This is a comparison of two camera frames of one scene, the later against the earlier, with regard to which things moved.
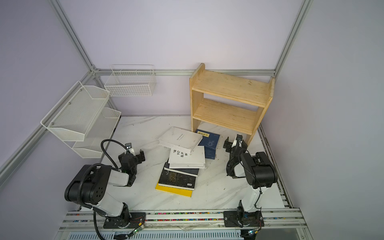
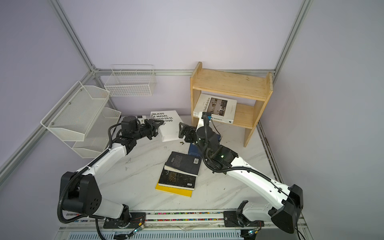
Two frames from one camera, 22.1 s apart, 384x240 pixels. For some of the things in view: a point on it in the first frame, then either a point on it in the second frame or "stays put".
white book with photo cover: (181, 139) to (222, 109)
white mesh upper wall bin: (72, 118) stays put
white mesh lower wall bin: (102, 129) stays put
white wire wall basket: (131, 80) stays put
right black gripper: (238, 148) to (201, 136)
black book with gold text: (176, 180) stays put
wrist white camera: (239, 137) to (204, 121)
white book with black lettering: (181, 159) to (169, 130)
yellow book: (176, 191) stays put
